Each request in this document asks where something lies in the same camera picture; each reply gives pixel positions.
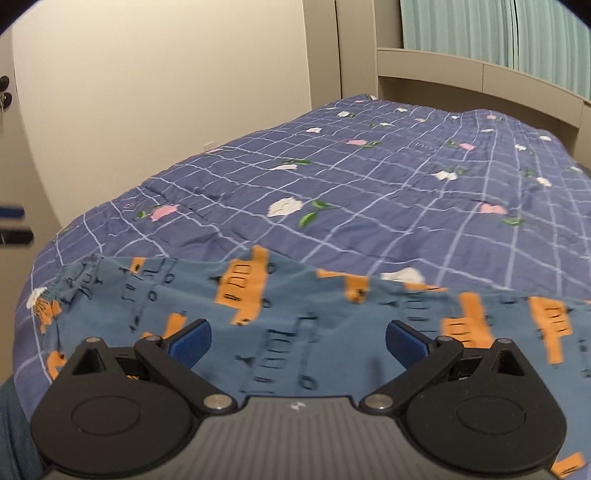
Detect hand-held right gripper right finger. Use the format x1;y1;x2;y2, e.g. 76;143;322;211
359;319;542;416

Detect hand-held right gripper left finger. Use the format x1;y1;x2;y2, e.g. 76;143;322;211
69;318;238;416

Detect blue pants with orange print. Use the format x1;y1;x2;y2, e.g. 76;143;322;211
28;246;591;480

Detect white door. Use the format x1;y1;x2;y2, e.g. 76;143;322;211
0;25;62;296

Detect purple checked bed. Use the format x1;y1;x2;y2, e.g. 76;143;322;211
11;93;591;403

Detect person's blue trouser leg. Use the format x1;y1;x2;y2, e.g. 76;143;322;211
0;376;46;480

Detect beige headboard shelf unit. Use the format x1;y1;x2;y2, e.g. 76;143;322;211
376;48;591;161

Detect beige tall wardrobe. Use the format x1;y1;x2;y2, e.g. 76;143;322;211
302;0;403;112

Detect teal curtain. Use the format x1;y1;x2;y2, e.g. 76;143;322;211
512;0;591;101
399;0;515;71

